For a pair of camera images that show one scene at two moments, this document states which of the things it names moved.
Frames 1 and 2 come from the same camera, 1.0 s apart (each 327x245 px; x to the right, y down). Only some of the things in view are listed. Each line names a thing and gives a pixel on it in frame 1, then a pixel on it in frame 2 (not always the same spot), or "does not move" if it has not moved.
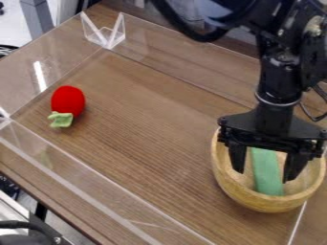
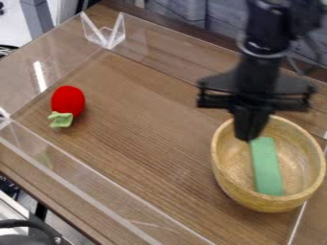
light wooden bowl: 238,186 does not move
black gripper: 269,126 → 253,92
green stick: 268,171 does not move
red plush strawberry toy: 68,102 does not move
